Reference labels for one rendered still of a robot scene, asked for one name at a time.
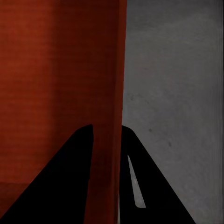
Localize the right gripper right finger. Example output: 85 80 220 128
119 126 196 224

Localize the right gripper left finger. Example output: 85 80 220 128
0 124 94 224

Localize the storage box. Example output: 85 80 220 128
0 0 127 224

